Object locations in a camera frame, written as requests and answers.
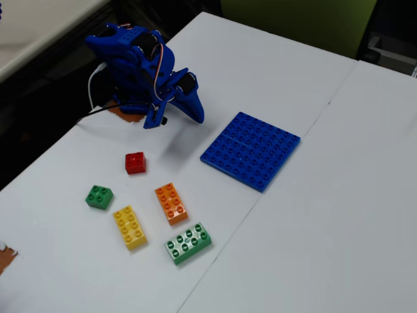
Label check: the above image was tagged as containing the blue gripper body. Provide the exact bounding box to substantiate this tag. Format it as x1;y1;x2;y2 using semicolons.
169;67;199;97

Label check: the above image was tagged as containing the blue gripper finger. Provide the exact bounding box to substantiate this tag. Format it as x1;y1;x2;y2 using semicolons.
172;89;205;125
162;85;179;104

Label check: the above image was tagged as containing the green 2x2 brick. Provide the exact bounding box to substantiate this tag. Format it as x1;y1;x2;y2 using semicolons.
85;185;115;211

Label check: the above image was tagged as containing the red 2x2 brick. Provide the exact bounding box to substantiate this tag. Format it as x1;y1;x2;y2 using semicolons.
124;151;147;175

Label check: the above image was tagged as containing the orange 2x4 brick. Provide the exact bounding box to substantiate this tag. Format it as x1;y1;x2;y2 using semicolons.
154;182;190;227

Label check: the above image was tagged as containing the green chair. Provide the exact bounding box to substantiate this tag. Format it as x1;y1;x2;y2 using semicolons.
220;0;379;61

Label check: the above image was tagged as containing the green 2x4 brick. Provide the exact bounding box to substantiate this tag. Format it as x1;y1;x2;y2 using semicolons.
164;222;213;266

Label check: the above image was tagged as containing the yellow 2x4 brick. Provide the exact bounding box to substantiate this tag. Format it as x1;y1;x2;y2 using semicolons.
112;205;148;251

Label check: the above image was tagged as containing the white side table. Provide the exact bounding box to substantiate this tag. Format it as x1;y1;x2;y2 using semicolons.
0;0;113;83

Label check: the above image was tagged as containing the white table cover board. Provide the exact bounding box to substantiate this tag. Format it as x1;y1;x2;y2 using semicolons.
177;60;417;313
0;11;359;313

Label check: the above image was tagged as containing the red white servo wire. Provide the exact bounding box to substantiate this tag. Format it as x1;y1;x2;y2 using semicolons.
150;41;165;102

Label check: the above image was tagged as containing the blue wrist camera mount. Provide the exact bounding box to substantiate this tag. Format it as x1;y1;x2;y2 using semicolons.
143;98;168;130

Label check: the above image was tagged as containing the black cable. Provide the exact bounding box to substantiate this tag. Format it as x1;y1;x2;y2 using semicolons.
76;102;154;125

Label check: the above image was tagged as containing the blue 8x8 base plate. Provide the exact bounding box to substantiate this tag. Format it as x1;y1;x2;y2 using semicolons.
199;111;302;194

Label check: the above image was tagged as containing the white cable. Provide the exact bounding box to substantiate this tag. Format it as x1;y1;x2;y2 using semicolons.
87;63;109;110

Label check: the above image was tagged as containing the grey metal frame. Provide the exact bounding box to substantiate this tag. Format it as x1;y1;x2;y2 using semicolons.
367;31;417;78

